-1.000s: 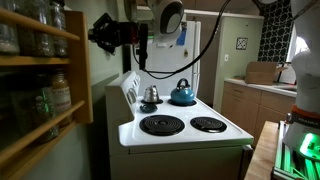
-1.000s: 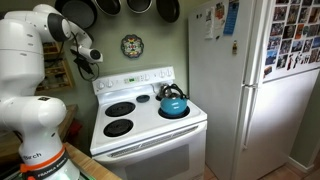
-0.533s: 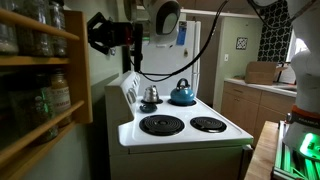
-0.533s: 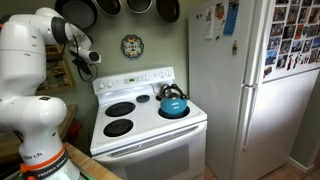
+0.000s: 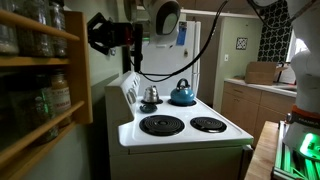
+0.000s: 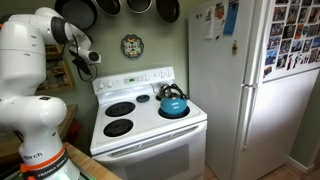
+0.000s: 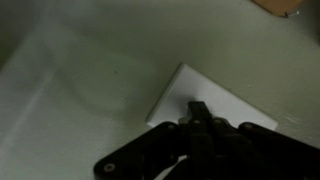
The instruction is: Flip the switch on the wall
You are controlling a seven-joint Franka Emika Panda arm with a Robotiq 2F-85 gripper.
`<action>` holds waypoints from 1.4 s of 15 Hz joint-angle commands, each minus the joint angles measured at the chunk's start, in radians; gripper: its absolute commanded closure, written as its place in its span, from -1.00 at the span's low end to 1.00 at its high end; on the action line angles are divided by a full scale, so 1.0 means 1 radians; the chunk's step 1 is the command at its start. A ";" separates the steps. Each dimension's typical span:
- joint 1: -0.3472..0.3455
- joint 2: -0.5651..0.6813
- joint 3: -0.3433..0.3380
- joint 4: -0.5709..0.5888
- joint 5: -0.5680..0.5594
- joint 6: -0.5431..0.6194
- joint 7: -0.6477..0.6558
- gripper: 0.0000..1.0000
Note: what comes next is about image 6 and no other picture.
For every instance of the small brown fridge magnet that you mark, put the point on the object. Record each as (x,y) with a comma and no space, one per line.
(234,47)

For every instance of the blue paper sheet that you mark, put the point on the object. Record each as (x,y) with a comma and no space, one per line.
(230,16)

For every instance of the printed paper flyer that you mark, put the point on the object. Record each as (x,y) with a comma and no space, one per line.
(219,16)

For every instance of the photo fridge magnet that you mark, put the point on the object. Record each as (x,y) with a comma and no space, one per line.
(285,46)
(299,31)
(306,45)
(276,29)
(313,15)
(279,13)
(313,55)
(270,57)
(273,42)
(267,71)
(312,30)
(292,14)
(288,31)
(302,15)
(281,61)
(316,42)
(296,45)

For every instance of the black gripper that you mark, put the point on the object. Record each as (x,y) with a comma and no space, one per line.
(80,62)

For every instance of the white stove knob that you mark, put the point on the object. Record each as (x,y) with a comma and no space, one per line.
(169,72)
(109,83)
(146,77)
(161,74)
(100,85)

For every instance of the red wooden furniture piece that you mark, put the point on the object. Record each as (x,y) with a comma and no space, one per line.
(75,128)

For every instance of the white electric stove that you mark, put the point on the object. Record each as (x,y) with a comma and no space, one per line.
(150,133)

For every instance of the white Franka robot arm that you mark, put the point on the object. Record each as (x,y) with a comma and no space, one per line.
(23,50)

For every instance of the large black hanging pan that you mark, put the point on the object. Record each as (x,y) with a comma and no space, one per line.
(76,12)

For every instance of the blue kettle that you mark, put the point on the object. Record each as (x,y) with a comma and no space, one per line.
(173,101)

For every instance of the black hanging frying pan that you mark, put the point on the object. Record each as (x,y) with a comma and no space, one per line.
(167,9)
(107,6)
(139,4)

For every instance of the wooden wall spice rack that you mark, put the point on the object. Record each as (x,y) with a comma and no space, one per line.
(55,71)

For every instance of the colourful decorative wall trivet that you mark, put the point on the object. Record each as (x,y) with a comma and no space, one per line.
(132,46)

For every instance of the white refrigerator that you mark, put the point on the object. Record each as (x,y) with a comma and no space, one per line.
(266,116)

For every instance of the small black coil burner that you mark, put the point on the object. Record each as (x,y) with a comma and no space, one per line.
(142,98)

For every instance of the white paper note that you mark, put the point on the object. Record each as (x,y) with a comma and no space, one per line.
(209,23)

